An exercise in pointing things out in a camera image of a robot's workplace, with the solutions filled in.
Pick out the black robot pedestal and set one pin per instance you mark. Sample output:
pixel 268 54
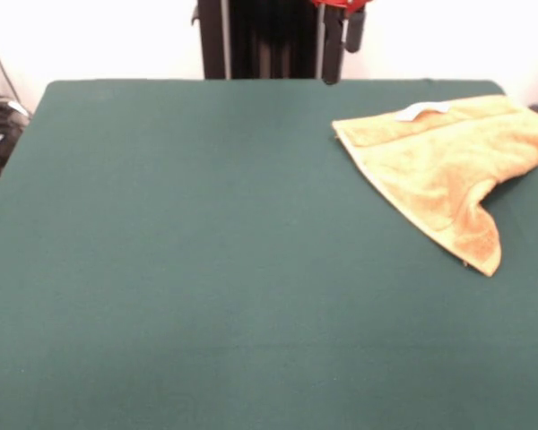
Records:
pixel 260 40

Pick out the dark green table cloth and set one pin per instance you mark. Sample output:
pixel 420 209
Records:
pixel 161 269

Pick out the tan terry towel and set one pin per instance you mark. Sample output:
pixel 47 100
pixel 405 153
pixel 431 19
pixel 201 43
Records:
pixel 430 179

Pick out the black equipment pile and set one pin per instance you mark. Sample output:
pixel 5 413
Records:
pixel 0 134

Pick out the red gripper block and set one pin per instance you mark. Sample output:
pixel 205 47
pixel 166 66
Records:
pixel 341 3

